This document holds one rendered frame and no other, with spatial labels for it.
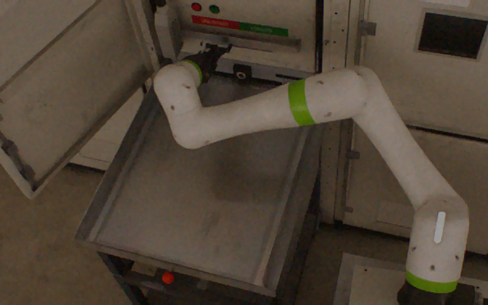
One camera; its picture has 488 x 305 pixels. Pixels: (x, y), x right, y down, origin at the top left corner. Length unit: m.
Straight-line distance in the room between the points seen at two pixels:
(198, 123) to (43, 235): 1.52
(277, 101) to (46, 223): 1.73
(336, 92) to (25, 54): 0.85
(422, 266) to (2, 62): 1.18
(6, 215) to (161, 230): 1.42
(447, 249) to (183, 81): 0.77
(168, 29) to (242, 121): 0.48
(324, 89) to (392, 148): 0.27
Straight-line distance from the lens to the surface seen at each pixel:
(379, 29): 1.65
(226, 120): 1.49
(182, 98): 1.51
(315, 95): 1.38
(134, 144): 1.91
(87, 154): 2.82
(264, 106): 1.44
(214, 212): 1.72
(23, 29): 1.67
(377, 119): 1.53
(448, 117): 1.88
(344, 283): 1.71
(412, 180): 1.55
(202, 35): 1.89
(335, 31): 1.71
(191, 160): 1.83
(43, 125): 1.85
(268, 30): 1.83
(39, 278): 2.79
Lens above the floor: 2.33
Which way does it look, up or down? 55 degrees down
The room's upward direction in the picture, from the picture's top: 8 degrees counter-clockwise
